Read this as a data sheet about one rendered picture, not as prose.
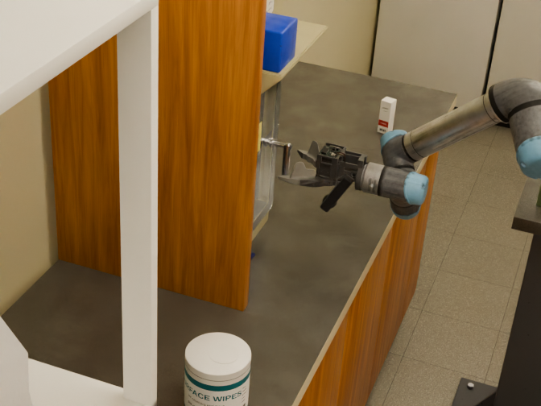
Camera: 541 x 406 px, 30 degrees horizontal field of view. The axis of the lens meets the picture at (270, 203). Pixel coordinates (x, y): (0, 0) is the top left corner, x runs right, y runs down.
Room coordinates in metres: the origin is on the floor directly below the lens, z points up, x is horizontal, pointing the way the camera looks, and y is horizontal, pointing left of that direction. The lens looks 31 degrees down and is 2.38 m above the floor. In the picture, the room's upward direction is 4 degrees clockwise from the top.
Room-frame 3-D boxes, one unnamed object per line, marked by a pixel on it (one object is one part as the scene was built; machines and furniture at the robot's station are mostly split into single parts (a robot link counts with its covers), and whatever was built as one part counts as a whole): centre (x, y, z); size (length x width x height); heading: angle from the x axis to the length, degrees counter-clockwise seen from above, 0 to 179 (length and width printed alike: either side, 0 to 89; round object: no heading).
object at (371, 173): (2.14, -0.24, 1.17); 0.08 x 0.05 x 0.08; 161
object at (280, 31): (2.01, 0.03, 1.56); 0.10 x 0.10 x 0.09; 71
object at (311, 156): (2.25, -0.10, 1.17); 0.09 x 0.03 x 0.06; 35
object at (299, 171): (2.14, -0.06, 1.17); 0.09 x 0.03 x 0.06; 107
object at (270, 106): (2.12, 0.05, 1.19); 0.30 x 0.01 x 0.40; 161
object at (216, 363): (1.54, 0.08, 1.02); 0.13 x 0.13 x 0.15
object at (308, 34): (2.11, 0.00, 1.46); 0.32 x 0.12 x 0.10; 161
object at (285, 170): (2.22, -0.02, 1.17); 0.05 x 0.03 x 0.10; 71
